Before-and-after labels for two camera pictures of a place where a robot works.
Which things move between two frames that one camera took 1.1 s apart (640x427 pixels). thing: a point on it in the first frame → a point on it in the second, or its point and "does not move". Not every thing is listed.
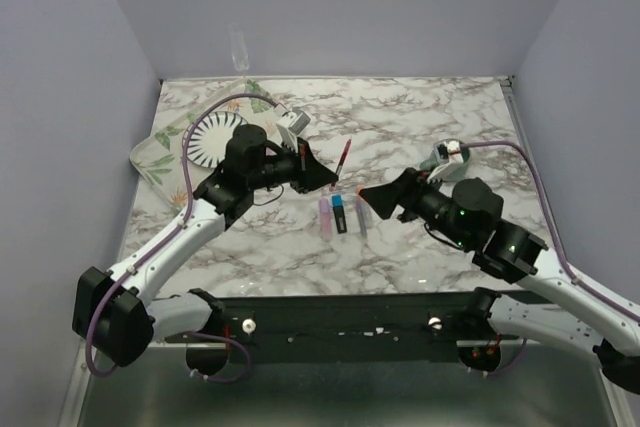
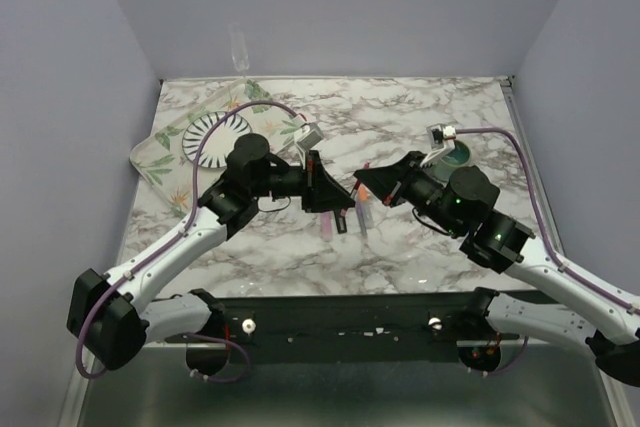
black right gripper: (407, 189) → (389, 183)
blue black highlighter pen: (340, 221) does not move
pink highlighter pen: (326, 226) does not move
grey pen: (361, 217) does not move
